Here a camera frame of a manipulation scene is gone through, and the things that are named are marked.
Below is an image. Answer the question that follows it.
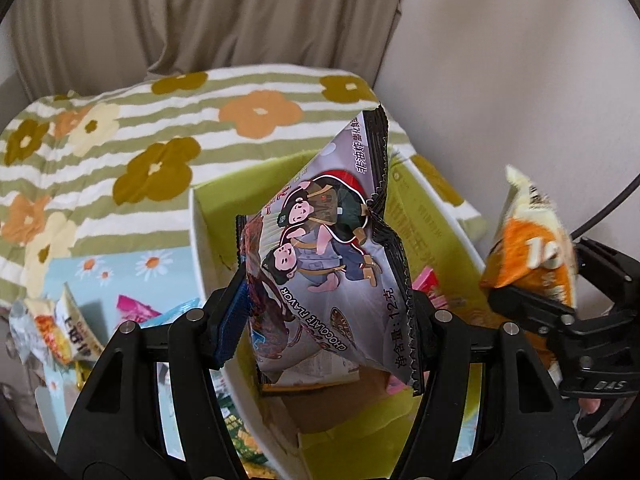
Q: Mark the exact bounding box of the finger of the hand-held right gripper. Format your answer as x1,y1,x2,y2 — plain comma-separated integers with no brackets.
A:
572,236,640,312
487,282,577,334

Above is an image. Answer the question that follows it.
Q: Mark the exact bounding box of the beige curtain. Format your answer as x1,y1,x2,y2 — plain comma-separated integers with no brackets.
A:
10,0,413,98

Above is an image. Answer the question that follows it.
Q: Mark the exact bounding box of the grey cartoon snack packet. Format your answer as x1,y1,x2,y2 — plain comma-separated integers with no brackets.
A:
235,102,428,396

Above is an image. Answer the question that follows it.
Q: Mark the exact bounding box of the blue daisy print box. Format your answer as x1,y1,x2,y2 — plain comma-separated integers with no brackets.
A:
37,247,206,436

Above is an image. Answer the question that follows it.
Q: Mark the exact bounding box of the striped floral blanket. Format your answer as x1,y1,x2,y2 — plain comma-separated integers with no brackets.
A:
0,62,488,311

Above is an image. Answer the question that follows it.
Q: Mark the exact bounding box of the orange white snack packet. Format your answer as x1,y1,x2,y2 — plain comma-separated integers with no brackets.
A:
479,164,578,376

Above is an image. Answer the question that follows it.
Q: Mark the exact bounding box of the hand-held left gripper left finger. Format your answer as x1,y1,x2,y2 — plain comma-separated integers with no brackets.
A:
55,264,251,480

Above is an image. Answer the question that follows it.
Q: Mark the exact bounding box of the heap of mixed snack packets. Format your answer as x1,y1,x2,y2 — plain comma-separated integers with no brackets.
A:
7,282,276,471

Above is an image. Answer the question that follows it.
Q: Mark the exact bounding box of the green cardboard box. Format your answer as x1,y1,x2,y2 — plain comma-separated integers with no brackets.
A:
190,150,488,480

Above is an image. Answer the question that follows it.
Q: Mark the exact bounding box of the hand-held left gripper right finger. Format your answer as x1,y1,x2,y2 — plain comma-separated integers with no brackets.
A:
390,287,588,480

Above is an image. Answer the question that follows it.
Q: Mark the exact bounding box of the pink snack packet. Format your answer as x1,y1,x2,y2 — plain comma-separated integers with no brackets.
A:
410,266,452,311

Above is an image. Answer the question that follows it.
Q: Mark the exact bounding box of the black cable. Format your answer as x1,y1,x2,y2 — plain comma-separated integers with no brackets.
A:
570,175,640,242

